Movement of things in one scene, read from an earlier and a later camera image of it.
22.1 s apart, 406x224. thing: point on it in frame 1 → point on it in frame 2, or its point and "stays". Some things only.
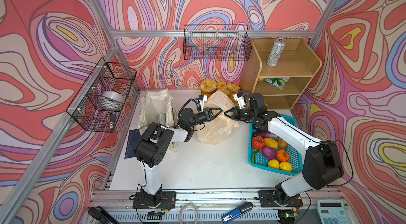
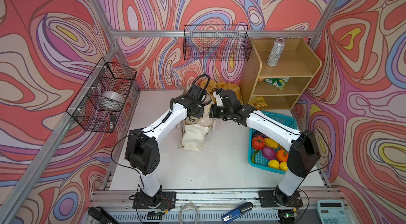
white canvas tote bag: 153,102 → 194,133
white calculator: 332,211 stays
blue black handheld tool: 237,213 stays
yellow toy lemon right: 286,166 stays
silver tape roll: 112,100 stays
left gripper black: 207,112 → 200,115
